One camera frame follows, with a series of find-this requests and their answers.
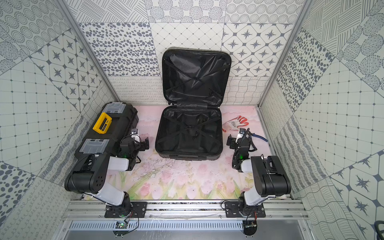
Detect blue handled pliers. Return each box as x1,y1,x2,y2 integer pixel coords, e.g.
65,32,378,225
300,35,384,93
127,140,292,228
250,133,268,142

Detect black hard-shell suitcase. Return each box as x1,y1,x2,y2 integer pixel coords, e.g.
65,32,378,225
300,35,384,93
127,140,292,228
155,48,232,161

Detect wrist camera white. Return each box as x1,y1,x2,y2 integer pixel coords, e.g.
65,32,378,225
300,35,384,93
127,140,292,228
131,129,142,143
236,128,247,144

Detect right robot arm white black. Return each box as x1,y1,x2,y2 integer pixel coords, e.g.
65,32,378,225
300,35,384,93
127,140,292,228
223,134,292,218

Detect floral pink table mat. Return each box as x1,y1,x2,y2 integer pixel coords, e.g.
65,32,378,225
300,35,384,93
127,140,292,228
107,106,255,200

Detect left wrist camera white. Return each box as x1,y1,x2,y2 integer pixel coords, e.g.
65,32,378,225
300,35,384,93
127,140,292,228
131,129,142,143

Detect aluminium mounting rail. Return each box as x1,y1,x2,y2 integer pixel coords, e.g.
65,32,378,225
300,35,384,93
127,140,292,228
62,199,309,221

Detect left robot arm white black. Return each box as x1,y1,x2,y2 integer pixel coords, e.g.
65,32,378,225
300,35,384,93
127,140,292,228
65,137,150,219

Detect black toolbox yellow handle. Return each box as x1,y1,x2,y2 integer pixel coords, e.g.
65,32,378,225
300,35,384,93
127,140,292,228
74,101,139,165

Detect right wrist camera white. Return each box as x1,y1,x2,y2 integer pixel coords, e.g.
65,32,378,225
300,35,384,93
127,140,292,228
236,128,247,144

